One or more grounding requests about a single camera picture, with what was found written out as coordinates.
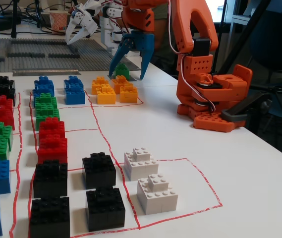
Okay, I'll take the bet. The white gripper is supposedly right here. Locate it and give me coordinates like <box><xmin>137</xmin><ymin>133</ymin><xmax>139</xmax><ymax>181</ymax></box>
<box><xmin>65</xmin><ymin>2</ymin><xmax>98</xmax><ymax>46</ymax></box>

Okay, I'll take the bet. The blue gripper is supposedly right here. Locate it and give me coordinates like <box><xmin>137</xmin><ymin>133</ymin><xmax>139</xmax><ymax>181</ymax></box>
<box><xmin>108</xmin><ymin>30</ymin><xmax>155</xmax><ymax>80</ymax></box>

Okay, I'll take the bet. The yellow lego block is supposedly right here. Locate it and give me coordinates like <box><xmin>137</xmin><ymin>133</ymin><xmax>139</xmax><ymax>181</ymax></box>
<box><xmin>119</xmin><ymin>83</ymin><xmax>138</xmax><ymax>103</ymax></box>
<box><xmin>91</xmin><ymin>76</ymin><xmax>110</xmax><ymax>95</ymax></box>
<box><xmin>96</xmin><ymin>84</ymin><xmax>117</xmax><ymax>105</ymax></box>
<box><xmin>111</xmin><ymin>75</ymin><xmax>129</xmax><ymax>94</ymax></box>

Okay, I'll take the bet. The black lego block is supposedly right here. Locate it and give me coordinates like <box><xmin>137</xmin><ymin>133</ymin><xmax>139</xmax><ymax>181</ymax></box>
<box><xmin>85</xmin><ymin>187</ymin><xmax>126</xmax><ymax>233</ymax></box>
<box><xmin>33</xmin><ymin>159</ymin><xmax>68</xmax><ymax>199</ymax></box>
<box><xmin>82</xmin><ymin>151</ymin><xmax>117</xmax><ymax>189</ymax></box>
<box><xmin>0</xmin><ymin>81</ymin><xmax>16</xmax><ymax>106</ymax></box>
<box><xmin>29</xmin><ymin>196</ymin><xmax>71</xmax><ymax>238</ymax></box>
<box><xmin>0</xmin><ymin>75</ymin><xmax>15</xmax><ymax>87</ymax></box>

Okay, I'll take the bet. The red lego block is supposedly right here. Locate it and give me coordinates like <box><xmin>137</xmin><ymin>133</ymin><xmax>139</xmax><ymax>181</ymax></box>
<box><xmin>0</xmin><ymin>105</ymin><xmax>15</xmax><ymax>131</ymax></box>
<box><xmin>37</xmin><ymin>137</ymin><xmax>68</xmax><ymax>164</ymax></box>
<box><xmin>0</xmin><ymin>95</ymin><xmax>14</xmax><ymax>111</ymax></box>
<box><xmin>38</xmin><ymin>117</ymin><xmax>66</xmax><ymax>141</ymax></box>

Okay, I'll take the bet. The white lego block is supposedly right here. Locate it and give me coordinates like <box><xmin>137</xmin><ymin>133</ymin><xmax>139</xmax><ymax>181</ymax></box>
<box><xmin>123</xmin><ymin>147</ymin><xmax>159</xmax><ymax>181</ymax></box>
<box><xmin>137</xmin><ymin>174</ymin><xmax>179</xmax><ymax>215</ymax></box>

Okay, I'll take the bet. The paper cup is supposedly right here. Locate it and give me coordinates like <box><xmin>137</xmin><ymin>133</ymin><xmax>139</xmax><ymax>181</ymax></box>
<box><xmin>49</xmin><ymin>11</ymin><xmax>69</xmax><ymax>35</ymax></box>

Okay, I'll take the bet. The black stand pole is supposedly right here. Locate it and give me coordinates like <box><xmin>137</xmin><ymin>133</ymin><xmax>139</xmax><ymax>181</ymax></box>
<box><xmin>11</xmin><ymin>0</ymin><xmax>20</xmax><ymax>38</ymax></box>

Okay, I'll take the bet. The grey lego baseplate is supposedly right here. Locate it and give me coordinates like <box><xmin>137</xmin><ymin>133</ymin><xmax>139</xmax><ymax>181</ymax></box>
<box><xmin>0</xmin><ymin>38</ymin><xmax>141</xmax><ymax>75</ymax></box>

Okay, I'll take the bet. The person in olive shirt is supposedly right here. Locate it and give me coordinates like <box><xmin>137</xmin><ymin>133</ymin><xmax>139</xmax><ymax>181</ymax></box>
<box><xmin>152</xmin><ymin>0</ymin><xmax>180</xmax><ymax>69</ymax></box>

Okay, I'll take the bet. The black tripod stand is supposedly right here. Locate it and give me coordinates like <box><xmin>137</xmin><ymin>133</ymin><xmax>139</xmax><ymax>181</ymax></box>
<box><xmin>216</xmin><ymin>0</ymin><xmax>273</xmax><ymax>75</ymax></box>

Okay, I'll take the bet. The grey table clamp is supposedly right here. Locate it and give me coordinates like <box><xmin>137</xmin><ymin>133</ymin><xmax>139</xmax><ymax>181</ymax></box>
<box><xmin>221</xmin><ymin>90</ymin><xmax>274</xmax><ymax>122</ymax></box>

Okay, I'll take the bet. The dark office chair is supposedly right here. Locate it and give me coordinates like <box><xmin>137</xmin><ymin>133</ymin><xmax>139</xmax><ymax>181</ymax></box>
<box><xmin>248</xmin><ymin>0</ymin><xmax>282</xmax><ymax>159</ymax></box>

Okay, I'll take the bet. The silver duct tape strip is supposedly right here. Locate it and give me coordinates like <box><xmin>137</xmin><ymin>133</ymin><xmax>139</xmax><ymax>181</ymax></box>
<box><xmin>111</xmin><ymin>56</ymin><xmax>143</xmax><ymax>75</ymax></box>
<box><xmin>12</xmin><ymin>68</ymin><xmax>82</xmax><ymax>76</ymax></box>

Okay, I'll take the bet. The grey brick wall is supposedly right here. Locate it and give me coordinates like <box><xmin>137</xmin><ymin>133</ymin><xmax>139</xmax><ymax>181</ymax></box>
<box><xmin>48</xmin><ymin>53</ymin><xmax>80</xmax><ymax>59</ymax></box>
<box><xmin>6</xmin><ymin>53</ymin><xmax>45</xmax><ymax>59</ymax></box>
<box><xmin>10</xmin><ymin>39</ymin><xmax>78</xmax><ymax>46</ymax></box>

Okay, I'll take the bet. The red white black servo cable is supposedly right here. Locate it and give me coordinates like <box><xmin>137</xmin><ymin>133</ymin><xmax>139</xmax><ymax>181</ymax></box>
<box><xmin>167</xmin><ymin>0</ymin><xmax>184</xmax><ymax>55</ymax></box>
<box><xmin>176</xmin><ymin>53</ymin><xmax>218</xmax><ymax>113</ymax></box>

